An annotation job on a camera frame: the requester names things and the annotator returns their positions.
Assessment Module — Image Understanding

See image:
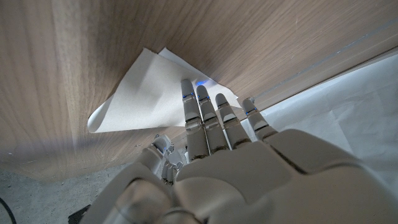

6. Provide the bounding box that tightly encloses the white crumpled backdrop sheet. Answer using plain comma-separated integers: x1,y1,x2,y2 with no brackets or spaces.
241,52,398,200

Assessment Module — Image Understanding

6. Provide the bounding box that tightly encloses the small canvas paper sheet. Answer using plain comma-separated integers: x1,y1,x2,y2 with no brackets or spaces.
86,47,242,134

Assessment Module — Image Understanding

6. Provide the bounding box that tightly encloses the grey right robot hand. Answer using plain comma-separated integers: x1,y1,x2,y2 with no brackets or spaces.
161,146,187,184

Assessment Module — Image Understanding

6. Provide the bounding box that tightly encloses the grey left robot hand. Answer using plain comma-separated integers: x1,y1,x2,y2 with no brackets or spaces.
79,78,398,224

